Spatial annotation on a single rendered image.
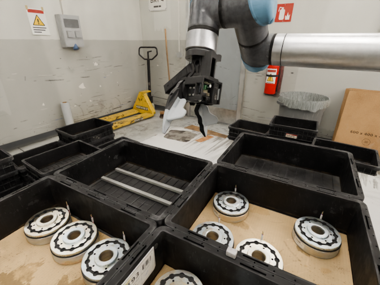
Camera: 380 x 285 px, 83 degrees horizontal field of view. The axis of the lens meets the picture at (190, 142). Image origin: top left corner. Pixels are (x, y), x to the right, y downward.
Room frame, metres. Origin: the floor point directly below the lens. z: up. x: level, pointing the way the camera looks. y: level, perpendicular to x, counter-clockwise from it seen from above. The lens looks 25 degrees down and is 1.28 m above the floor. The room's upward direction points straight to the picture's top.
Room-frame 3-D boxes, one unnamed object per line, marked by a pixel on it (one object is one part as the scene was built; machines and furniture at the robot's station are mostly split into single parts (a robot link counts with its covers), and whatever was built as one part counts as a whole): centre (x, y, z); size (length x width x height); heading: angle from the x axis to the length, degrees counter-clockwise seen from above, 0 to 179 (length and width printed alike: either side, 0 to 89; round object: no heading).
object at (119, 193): (0.58, 0.17, 0.87); 0.40 x 0.30 x 0.11; 61
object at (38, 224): (0.43, 0.37, 0.86); 0.05 x 0.05 x 0.01
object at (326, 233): (0.39, -0.31, 0.86); 0.05 x 0.05 x 0.01
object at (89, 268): (0.32, 0.18, 0.86); 0.10 x 0.10 x 0.01
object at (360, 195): (0.65, -0.33, 0.92); 0.40 x 0.30 x 0.02; 61
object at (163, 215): (0.58, 0.17, 0.92); 0.40 x 0.30 x 0.02; 61
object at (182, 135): (1.38, 0.07, 0.71); 0.22 x 0.19 x 0.01; 55
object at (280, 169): (0.65, -0.33, 0.87); 0.40 x 0.30 x 0.11; 61
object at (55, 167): (1.30, 0.86, 0.37); 0.40 x 0.30 x 0.45; 145
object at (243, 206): (0.50, -0.12, 0.86); 0.10 x 0.10 x 0.01
